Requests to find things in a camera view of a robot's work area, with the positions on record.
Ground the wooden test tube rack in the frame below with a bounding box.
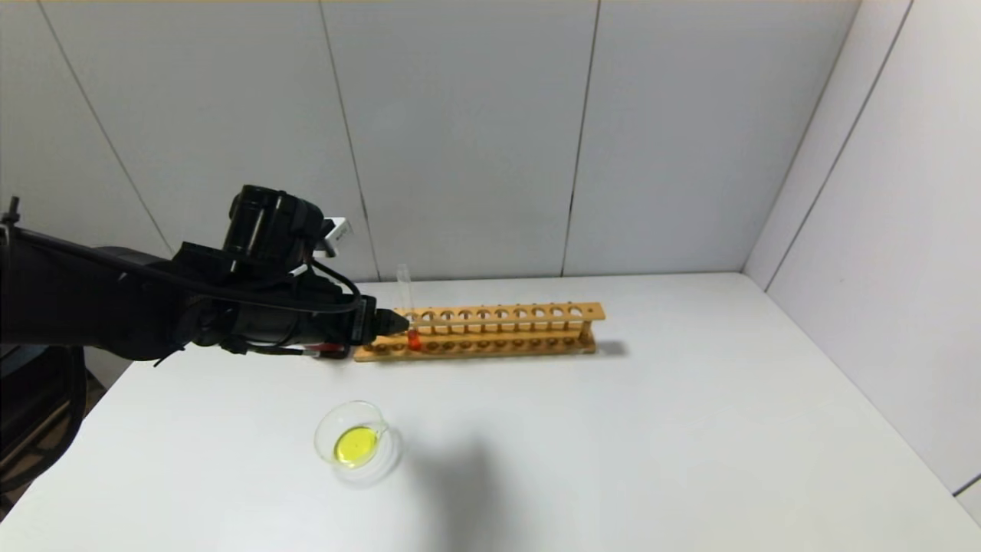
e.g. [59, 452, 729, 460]
[354, 302, 606, 363]

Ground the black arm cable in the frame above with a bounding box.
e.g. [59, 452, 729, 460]
[291, 257, 365, 355]

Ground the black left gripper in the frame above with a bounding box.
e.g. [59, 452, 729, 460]
[276, 292, 411, 360]

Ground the clear glass beaker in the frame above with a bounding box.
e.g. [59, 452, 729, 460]
[314, 399, 402, 485]

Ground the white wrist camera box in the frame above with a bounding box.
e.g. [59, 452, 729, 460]
[320, 217, 353, 258]

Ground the test tube with red pigment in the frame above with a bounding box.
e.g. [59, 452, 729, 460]
[395, 264, 424, 353]

